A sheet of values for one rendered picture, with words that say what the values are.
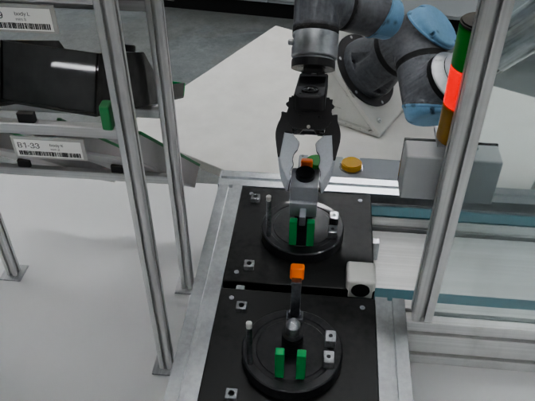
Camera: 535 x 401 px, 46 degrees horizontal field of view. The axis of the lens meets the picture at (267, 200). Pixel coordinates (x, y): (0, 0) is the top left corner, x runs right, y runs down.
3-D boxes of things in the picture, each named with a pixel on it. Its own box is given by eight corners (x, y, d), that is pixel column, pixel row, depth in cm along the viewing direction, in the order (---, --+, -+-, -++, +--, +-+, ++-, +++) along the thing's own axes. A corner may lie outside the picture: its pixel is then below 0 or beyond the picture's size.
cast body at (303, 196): (291, 188, 106) (292, 157, 101) (318, 190, 106) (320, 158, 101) (287, 225, 100) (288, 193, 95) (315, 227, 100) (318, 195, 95)
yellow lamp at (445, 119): (434, 126, 81) (440, 92, 78) (474, 128, 81) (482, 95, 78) (438, 148, 77) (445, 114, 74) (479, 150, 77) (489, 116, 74)
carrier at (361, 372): (221, 295, 100) (216, 238, 92) (373, 307, 98) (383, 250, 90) (192, 436, 82) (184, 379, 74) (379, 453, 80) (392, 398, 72)
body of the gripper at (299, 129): (331, 140, 107) (336, 68, 107) (332, 134, 98) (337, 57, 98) (286, 137, 107) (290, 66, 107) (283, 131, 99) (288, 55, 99)
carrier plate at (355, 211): (242, 194, 119) (242, 185, 118) (369, 202, 118) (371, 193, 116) (222, 288, 101) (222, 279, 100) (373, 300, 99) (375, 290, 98)
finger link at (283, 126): (298, 162, 101) (312, 110, 101) (297, 161, 99) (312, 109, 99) (269, 154, 102) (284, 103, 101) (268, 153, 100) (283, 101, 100)
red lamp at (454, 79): (440, 91, 78) (448, 56, 75) (482, 94, 78) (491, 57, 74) (445, 113, 74) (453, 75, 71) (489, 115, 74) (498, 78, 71)
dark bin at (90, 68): (110, 87, 104) (111, 40, 102) (184, 98, 101) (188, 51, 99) (-1, 101, 77) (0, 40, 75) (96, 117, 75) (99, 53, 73)
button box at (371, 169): (298, 177, 132) (299, 153, 128) (400, 183, 130) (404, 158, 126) (296, 198, 127) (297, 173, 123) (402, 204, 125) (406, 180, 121)
